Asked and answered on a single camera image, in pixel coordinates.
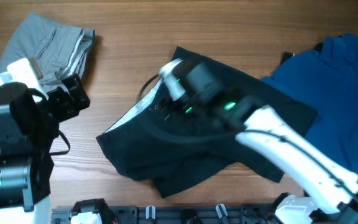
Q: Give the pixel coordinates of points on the blue t-shirt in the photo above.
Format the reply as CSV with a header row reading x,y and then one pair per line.
x,y
326,79

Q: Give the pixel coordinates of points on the folded grey shorts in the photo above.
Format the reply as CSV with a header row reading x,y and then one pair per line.
x,y
60,50

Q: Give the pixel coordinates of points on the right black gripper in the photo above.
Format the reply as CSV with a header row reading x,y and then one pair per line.
x,y
168,114

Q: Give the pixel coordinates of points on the black shorts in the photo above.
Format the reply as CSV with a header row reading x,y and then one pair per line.
x,y
178,156

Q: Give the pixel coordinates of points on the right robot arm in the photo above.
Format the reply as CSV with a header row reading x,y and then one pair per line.
x,y
331,190

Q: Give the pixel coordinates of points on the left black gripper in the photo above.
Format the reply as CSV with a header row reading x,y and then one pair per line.
x,y
59,98

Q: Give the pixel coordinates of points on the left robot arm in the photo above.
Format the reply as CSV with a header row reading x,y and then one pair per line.
x,y
29,123

